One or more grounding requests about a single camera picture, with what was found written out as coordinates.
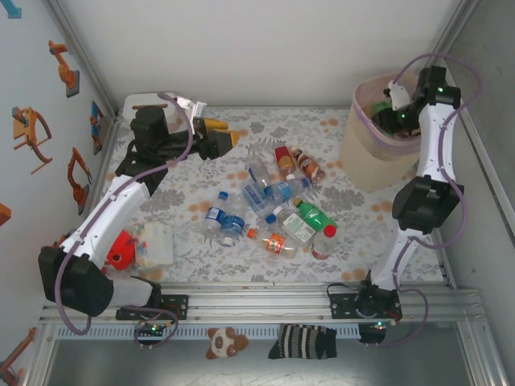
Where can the blue orange wall sticker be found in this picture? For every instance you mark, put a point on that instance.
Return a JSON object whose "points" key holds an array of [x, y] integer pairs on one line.
{"points": [[96, 116]]}

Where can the white window frame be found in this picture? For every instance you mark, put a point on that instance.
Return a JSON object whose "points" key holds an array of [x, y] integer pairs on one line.
{"points": [[499, 202]]}

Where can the clear bottle blue cap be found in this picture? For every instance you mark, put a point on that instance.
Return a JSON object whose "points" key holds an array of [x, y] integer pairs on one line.
{"points": [[270, 218]]}

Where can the red orange drink bottle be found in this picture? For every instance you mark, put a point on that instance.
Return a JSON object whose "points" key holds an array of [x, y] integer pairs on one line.
{"points": [[285, 161]]}

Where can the clear bottle blue label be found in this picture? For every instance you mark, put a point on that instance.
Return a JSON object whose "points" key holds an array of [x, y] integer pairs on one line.
{"points": [[281, 189], [214, 213]]}

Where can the aluminium frame rail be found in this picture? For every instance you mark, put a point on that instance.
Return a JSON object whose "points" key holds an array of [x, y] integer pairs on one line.
{"points": [[257, 305]]}

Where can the black electronics box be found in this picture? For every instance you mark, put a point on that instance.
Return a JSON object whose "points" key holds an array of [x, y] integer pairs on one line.
{"points": [[372, 333]]}

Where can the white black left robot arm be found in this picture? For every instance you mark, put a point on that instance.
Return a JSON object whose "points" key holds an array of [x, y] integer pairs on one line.
{"points": [[104, 213]]}

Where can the orange gripper wall sticker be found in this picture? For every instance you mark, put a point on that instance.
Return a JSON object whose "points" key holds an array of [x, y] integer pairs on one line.
{"points": [[22, 130]]}

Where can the pink plastic bin liner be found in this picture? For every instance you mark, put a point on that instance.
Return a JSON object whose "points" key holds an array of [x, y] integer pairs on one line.
{"points": [[370, 92]]}

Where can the brown white panda plush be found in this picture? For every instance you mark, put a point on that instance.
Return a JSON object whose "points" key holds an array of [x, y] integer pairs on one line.
{"points": [[220, 342]]}

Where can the aluminium frame post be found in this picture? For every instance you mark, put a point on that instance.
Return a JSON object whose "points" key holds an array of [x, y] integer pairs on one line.
{"points": [[85, 60], [452, 28]]}

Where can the bottle white green label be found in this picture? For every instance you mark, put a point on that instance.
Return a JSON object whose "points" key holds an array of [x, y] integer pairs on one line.
{"points": [[297, 228]]}

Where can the clear bottle orange cap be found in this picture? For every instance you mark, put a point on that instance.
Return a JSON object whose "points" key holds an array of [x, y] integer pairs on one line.
{"points": [[275, 243]]}

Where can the floral patterned table mat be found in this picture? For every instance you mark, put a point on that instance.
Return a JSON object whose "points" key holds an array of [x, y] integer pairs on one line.
{"points": [[362, 249]]}

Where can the white tissue box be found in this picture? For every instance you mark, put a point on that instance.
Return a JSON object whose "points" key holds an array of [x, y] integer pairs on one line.
{"points": [[133, 102]]}

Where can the red plastic object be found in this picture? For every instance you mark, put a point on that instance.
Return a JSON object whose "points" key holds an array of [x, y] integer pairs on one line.
{"points": [[120, 253]]}

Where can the black white striped sock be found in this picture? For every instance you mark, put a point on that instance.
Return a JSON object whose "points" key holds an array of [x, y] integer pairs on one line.
{"points": [[301, 342]]}

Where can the clear crumpled plastic bottle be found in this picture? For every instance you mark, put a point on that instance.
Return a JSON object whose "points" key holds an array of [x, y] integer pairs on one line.
{"points": [[257, 167]]}

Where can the clear bottle red cap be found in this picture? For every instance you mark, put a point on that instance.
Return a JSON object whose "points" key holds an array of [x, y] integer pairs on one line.
{"points": [[330, 230]]}

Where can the beige slatted plastic bin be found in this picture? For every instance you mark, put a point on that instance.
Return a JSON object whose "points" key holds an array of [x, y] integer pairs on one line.
{"points": [[362, 161]]}

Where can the small circuit board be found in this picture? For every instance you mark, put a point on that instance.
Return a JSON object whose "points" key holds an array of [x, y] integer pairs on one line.
{"points": [[151, 329]]}

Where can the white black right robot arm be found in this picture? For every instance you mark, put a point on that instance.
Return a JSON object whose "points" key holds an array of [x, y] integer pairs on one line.
{"points": [[432, 140]]}

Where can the crushed bottle blue label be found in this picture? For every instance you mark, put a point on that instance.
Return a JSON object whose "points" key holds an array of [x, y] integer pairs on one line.
{"points": [[252, 195], [233, 224]]}

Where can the brown Nescafe bottle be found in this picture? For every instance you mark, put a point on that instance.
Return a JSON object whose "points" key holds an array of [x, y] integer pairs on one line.
{"points": [[309, 165]]}

